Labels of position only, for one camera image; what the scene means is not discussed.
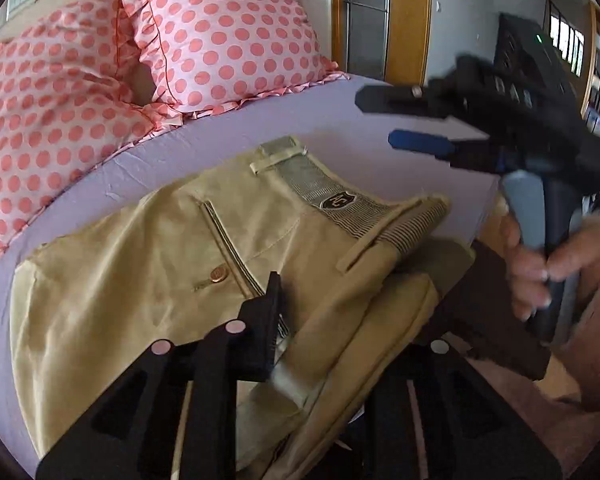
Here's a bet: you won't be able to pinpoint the khaki pants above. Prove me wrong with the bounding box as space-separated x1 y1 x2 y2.
10 136 474 479

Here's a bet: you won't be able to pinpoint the person's right hand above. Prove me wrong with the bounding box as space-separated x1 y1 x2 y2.
501 214 600 322

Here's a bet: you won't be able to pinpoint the lavender bed sheet mattress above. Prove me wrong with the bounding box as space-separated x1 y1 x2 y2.
0 76 495 479

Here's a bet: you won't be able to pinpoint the wooden glass sliding door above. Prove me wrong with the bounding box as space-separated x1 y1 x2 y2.
332 0 431 84

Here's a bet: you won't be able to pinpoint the window with bright glass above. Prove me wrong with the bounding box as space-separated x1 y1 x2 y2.
546 0 585 77

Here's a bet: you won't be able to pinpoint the small pink polka-dot pillow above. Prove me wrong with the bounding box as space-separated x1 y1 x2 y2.
121 0 346 117

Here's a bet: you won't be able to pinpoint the large pink polka-dot pillow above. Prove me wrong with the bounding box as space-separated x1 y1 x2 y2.
0 0 183 258

